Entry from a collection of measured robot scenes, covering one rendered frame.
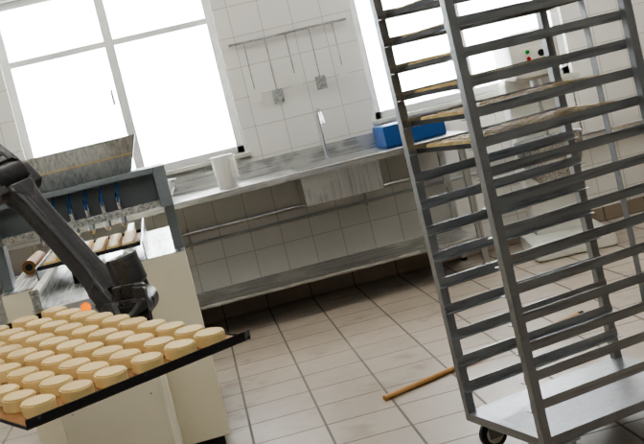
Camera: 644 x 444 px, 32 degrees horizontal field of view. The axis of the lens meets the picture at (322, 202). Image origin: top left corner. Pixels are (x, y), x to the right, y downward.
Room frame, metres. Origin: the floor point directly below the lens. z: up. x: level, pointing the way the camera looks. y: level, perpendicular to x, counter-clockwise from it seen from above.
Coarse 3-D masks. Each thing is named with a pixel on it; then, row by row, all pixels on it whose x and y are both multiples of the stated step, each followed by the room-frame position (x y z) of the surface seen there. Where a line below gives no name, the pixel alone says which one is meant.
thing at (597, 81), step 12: (612, 72) 3.47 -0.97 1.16; (624, 72) 3.48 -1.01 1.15; (564, 84) 3.40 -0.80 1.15; (576, 84) 3.42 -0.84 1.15; (588, 84) 3.44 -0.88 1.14; (600, 84) 3.45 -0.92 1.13; (528, 96) 3.36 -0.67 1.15; (540, 96) 3.37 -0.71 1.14; (552, 96) 3.39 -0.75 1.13; (480, 108) 3.30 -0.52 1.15; (492, 108) 3.31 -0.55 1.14; (504, 108) 3.32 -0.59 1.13
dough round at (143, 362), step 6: (144, 354) 1.71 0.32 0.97; (150, 354) 1.70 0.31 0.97; (156, 354) 1.69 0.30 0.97; (162, 354) 1.70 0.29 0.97; (132, 360) 1.69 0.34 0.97; (138, 360) 1.68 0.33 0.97; (144, 360) 1.67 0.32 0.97; (150, 360) 1.67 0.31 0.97; (156, 360) 1.67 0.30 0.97; (162, 360) 1.69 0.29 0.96; (132, 366) 1.68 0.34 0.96; (138, 366) 1.67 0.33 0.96; (144, 366) 1.67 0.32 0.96; (150, 366) 1.67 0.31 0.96; (156, 366) 1.67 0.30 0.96; (138, 372) 1.67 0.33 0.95
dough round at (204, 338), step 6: (204, 330) 1.79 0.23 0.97; (210, 330) 1.78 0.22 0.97; (216, 330) 1.77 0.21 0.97; (222, 330) 1.77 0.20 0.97; (198, 336) 1.76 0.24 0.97; (204, 336) 1.75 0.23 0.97; (210, 336) 1.75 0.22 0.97; (216, 336) 1.75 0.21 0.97; (222, 336) 1.76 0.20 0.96; (198, 342) 1.75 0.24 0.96; (204, 342) 1.75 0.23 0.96; (210, 342) 1.75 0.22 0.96; (216, 342) 1.75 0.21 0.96
